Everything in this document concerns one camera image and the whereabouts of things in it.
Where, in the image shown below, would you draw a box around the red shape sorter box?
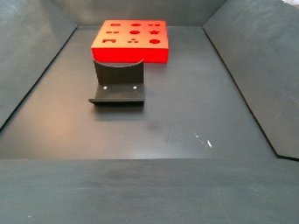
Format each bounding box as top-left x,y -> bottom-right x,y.
90,20 -> 169,63

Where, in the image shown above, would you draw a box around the black curved holder bracket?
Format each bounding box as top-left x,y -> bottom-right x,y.
88,61 -> 145,105

